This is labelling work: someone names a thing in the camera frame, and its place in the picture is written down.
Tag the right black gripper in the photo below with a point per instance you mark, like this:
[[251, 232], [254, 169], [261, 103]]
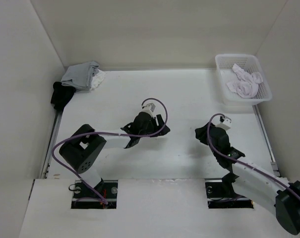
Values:
[[200, 134]]

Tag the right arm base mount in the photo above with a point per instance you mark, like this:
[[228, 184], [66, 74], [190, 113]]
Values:
[[220, 194]]

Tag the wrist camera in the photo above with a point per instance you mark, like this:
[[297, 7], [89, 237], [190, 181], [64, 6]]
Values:
[[149, 109], [225, 123]]

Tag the white plastic basket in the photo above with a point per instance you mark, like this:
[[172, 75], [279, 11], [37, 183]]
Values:
[[250, 64]]

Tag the folded grey tank top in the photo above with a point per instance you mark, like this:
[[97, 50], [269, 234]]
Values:
[[80, 76]]

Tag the white tank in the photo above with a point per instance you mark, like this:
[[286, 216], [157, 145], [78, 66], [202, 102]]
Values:
[[246, 85], [97, 79]]

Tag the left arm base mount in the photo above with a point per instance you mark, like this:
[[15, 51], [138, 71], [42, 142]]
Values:
[[84, 198]]

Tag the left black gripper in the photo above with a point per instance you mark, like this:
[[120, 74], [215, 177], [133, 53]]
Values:
[[159, 123]]

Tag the folded black tank top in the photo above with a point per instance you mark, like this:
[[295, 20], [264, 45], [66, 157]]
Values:
[[61, 96]]

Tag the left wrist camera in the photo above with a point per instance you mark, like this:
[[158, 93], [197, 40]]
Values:
[[149, 109]]

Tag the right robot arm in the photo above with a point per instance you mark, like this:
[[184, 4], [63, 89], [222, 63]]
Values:
[[277, 195]]

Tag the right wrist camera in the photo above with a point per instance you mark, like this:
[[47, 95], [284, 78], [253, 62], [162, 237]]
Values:
[[225, 123]]

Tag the folded white tank top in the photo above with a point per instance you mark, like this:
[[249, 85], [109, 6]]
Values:
[[97, 79]]

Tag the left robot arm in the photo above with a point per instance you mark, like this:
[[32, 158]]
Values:
[[82, 149]]

